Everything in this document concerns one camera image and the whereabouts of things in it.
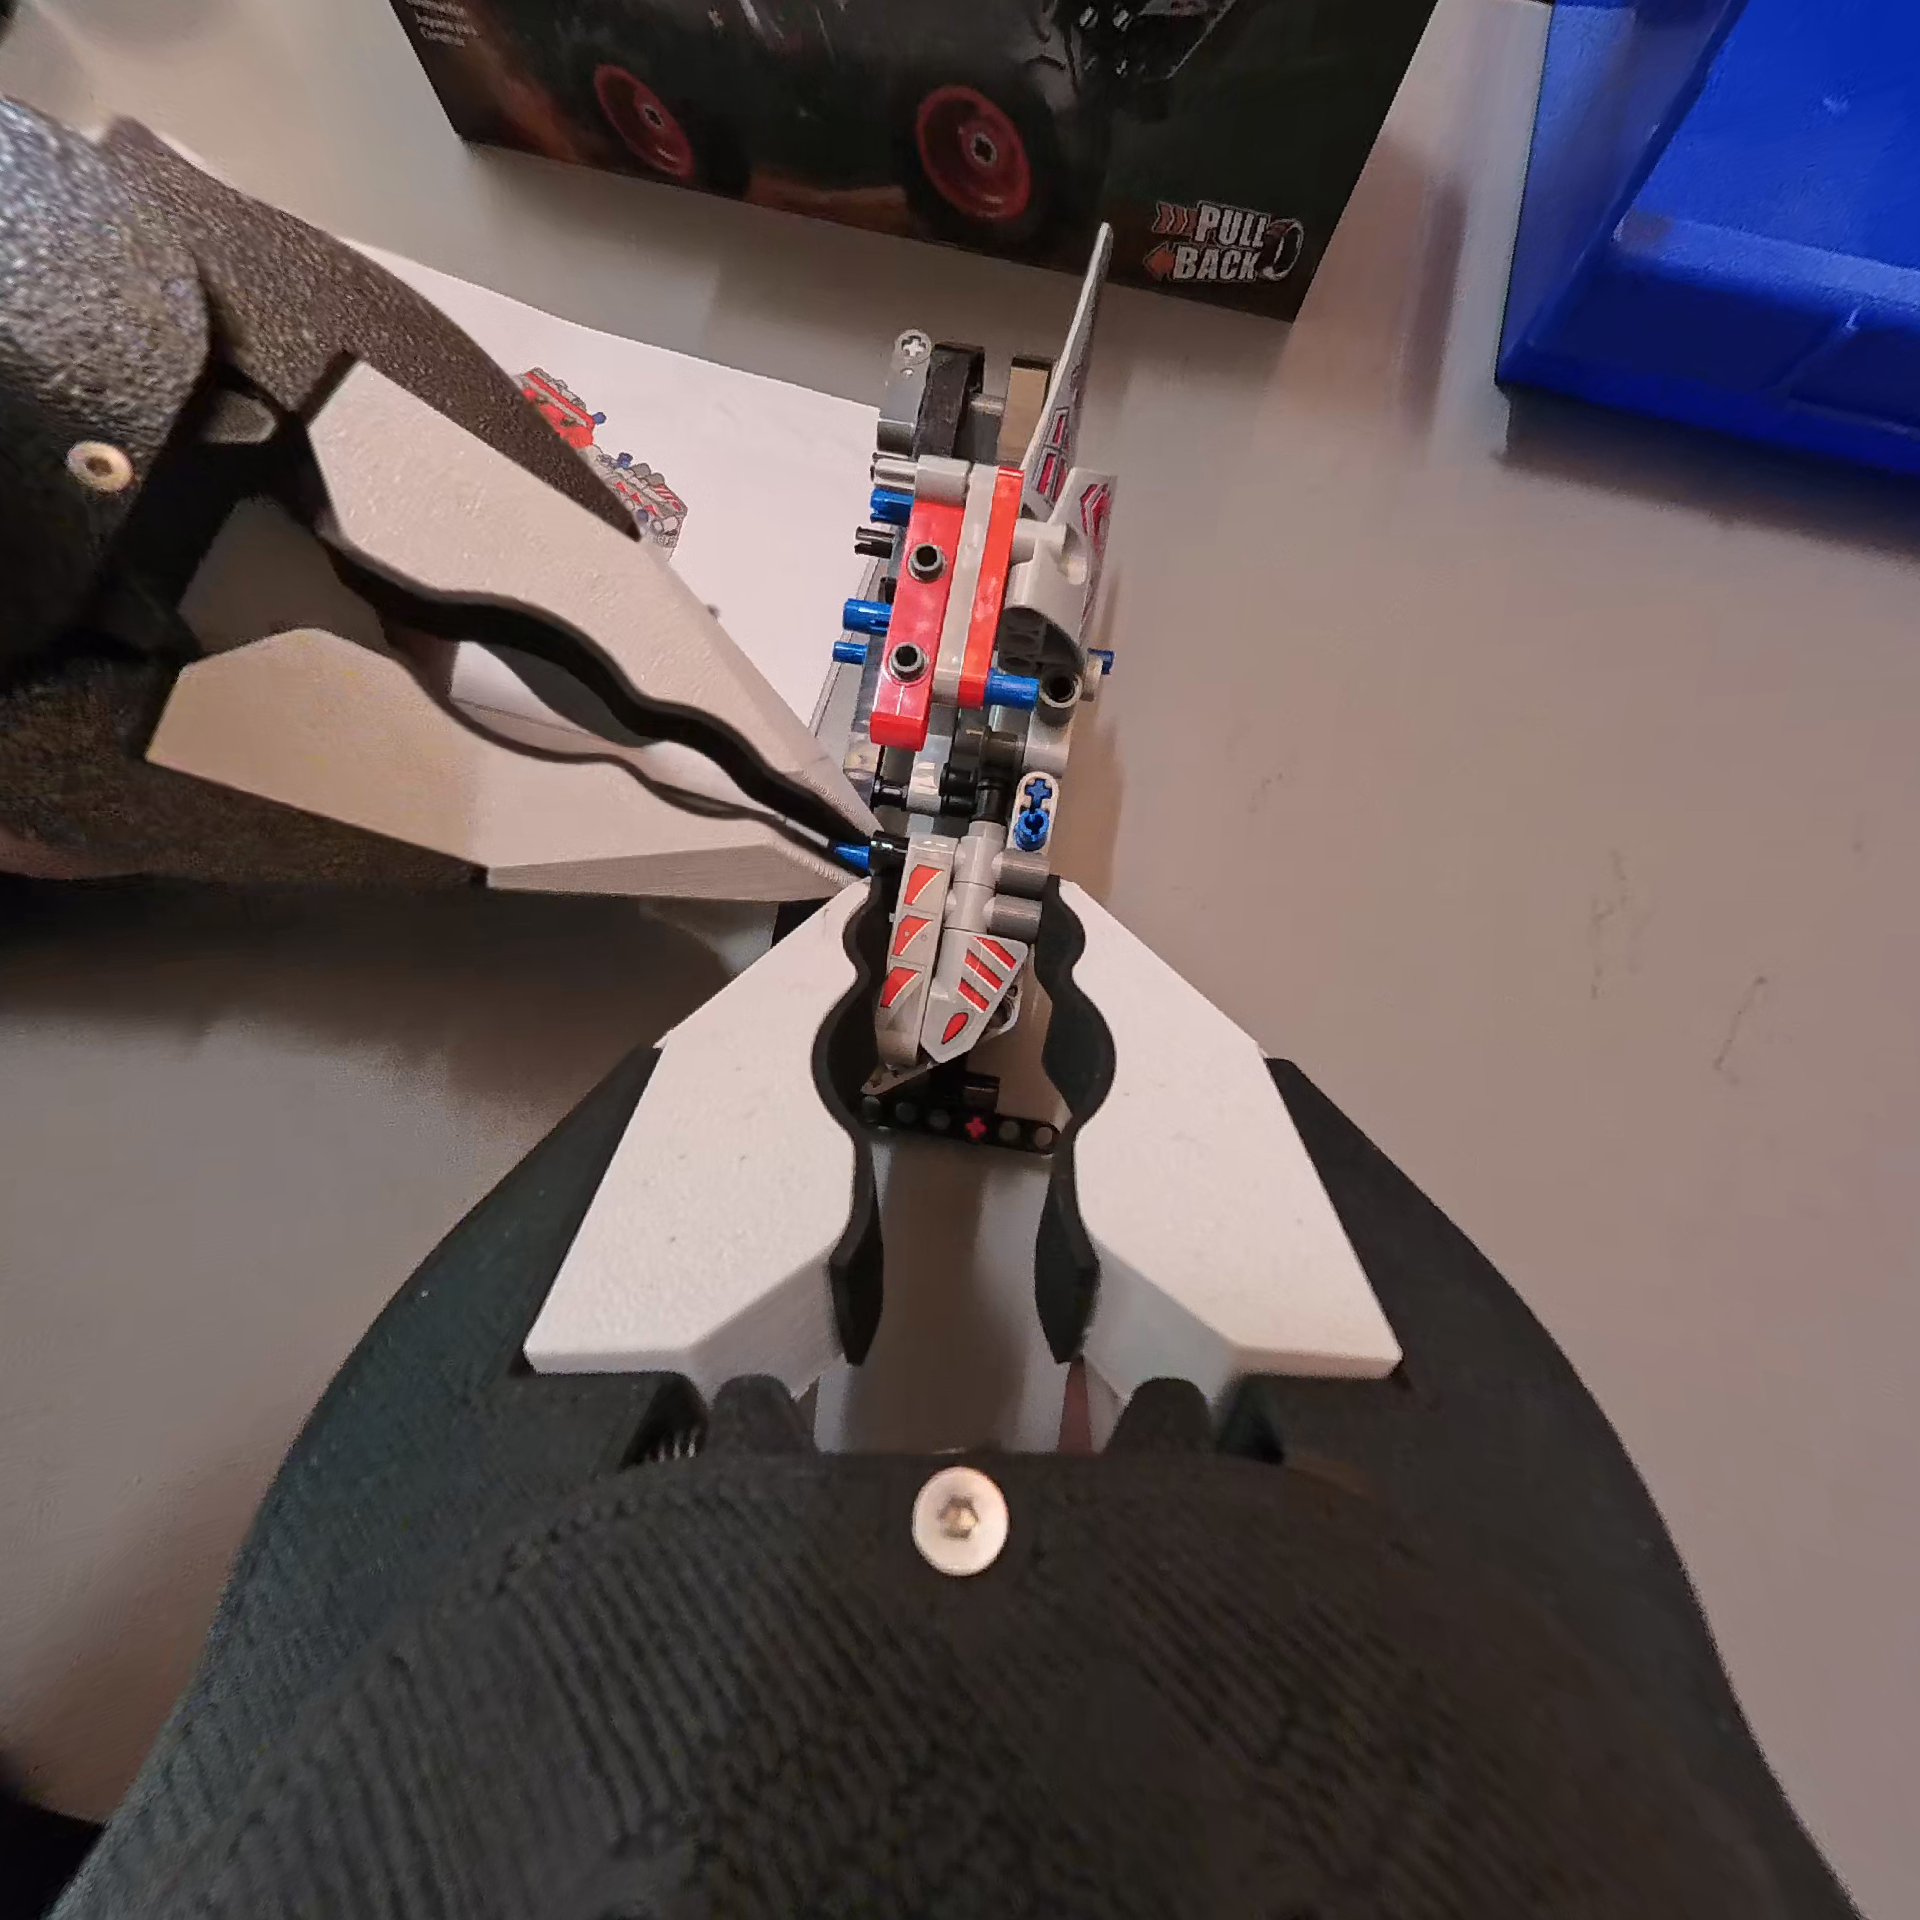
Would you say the blue storage bin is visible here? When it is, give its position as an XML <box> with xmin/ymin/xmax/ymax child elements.
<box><xmin>1495</xmin><ymin>0</ymin><xmax>1920</xmax><ymax>482</ymax></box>

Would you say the black toy set box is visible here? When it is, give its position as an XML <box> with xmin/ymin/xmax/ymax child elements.
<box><xmin>386</xmin><ymin>0</ymin><xmax>1446</xmax><ymax>325</ymax></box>

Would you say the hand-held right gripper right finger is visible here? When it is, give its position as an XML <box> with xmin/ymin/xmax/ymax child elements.
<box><xmin>1033</xmin><ymin>877</ymin><xmax>1408</xmax><ymax>1412</ymax></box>

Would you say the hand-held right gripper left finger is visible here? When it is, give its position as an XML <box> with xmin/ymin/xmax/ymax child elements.
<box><xmin>522</xmin><ymin>883</ymin><xmax>888</xmax><ymax>1400</ymax></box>

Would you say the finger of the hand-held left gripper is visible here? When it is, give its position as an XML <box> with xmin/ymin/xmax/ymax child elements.
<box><xmin>146</xmin><ymin>626</ymin><xmax>871</xmax><ymax>907</ymax></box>
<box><xmin>304</xmin><ymin>352</ymin><xmax>883</xmax><ymax>850</ymax></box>

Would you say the white instruction booklet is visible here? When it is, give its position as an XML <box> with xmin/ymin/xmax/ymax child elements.
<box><xmin>332</xmin><ymin>228</ymin><xmax>890</xmax><ymax>753</ymax></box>

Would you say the toy brick vehicle model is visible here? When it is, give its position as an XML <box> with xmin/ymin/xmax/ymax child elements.
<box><xmin>824</xmin><ymin>223</ymin><xmax>1128</xmax><ymax>1161</ymax></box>

